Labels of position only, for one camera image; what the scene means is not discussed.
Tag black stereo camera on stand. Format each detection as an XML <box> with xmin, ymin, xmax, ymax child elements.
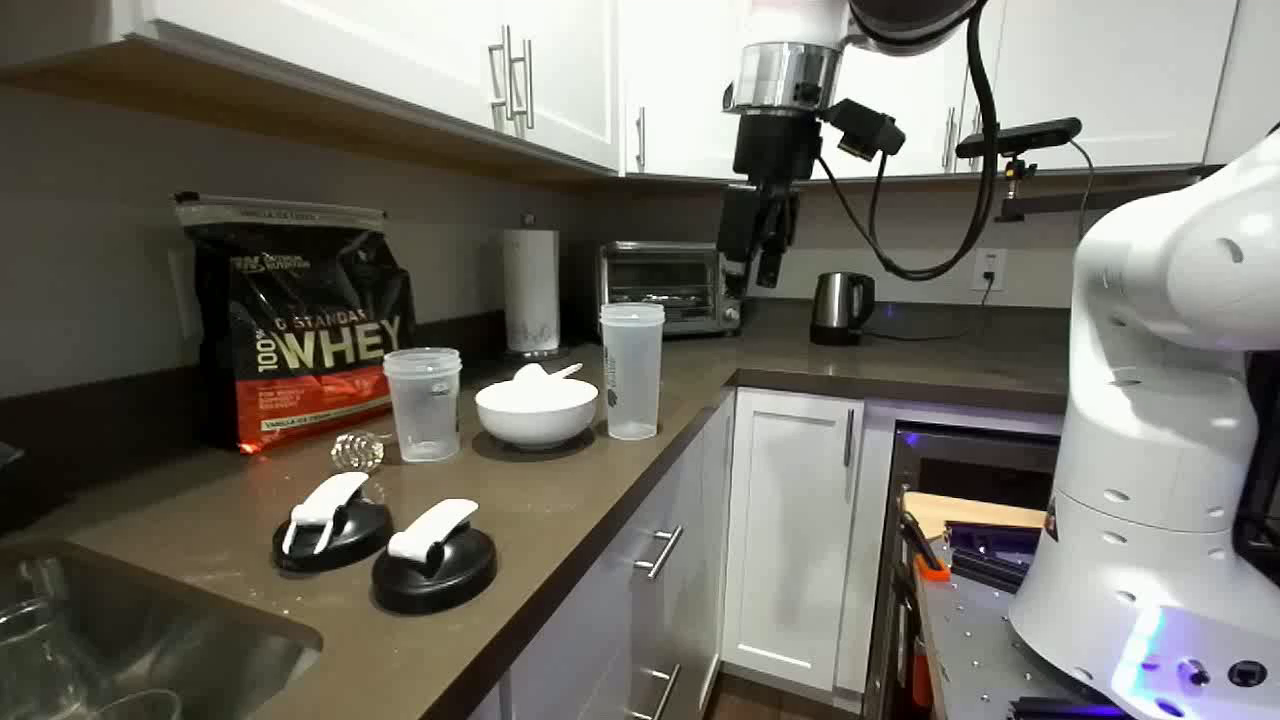
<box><xmin>950</xmin><ymin>111</ymin><xmax>1086</xmax><ymax>226</ymax></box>

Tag small clear glass object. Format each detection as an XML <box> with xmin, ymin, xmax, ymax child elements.
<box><xmin>329</xmin><ymin>429</ymin><xmax>392</xmax><ymax>477</ymax></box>

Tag white upper cabinets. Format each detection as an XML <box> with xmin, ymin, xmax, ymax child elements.
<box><xmin>0</xmin><ymin>0</ymin><xmax>1280</xmax><ymax>189</ymax></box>

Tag orange black clamp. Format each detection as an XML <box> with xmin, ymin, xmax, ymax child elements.
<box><xmin>893</xmin><ymin>506</ymin><xmax>957</xmax><ymax>590</ymax></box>

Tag stainless steel sink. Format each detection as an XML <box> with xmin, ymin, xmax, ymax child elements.
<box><xmin>0</xmin><ymin>538</ymin><xmax>329</xmax><ymax>720</ymax></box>

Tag steel electric kettle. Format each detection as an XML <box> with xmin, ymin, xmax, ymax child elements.
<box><xmin>806</xmin><ymin>267</ymin><xmax>880</xmax><ymax>347</ymax></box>

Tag small clear plastic cup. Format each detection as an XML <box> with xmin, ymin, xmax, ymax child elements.
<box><xmin>381</xmin><ymin>345</ymin><xmax>466</xmax><ymax>467</ymax></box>

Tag silver toaster oven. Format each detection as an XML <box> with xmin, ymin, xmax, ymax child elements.
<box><xmin>596</xmin><ymin>237</ymin><xmax>749</xmax><ymax>341</ymax></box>

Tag wooden board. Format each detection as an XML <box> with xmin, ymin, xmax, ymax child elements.
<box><xmin>898</xmin><ymin>487</ymin><xmax>1053</xmax><ymax>546</ymax></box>

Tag black whey protein bag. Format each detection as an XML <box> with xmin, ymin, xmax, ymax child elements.
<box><xmin>175</xmin><ymin>192</ymin><xmax>421</xmax><ymax>460</ymax></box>

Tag white base cabinets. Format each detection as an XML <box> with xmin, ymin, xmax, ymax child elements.
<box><xmin>462</xmin><ymin>385</ymin><xmax>898</xmax><ymax>720</ymax></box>

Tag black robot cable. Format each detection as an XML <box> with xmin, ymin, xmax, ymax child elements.
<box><xmin>812</xmin><ymin>0</ymin><xmax>1008</xmax><ymax>290</ymax></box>

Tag white perforated robot table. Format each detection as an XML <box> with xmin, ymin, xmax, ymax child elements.
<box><xmin>911</xmin><ymin>565</ymin><xmax>1136</xmax><ymax>720</ymax></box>

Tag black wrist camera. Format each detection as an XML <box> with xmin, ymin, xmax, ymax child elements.
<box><xmin>820</xmin><ymin>96</ymin><xmax>911</xmax><ymax>166</ymax></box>

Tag white bowl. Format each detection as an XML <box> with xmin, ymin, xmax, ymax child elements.
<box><xmin>470</xmin><ymin>360</ymin><xmax>604</xmax><ymax>452</ymax></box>

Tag silver drawer handle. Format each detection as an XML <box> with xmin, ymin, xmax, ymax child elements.
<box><xmin>626</xmin><ymin>661</ymin><xmax>685</xmax><ymax>720</ymax></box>
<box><xmin>626</xmin><ymin>525</ymin><xmax>687</xmax><ymax>583</ymax></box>

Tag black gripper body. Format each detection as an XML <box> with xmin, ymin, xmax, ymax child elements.
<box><xmin>728</xmin><ymin>111</ymin><xmax>829</xmax><ymax>199</ymax></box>

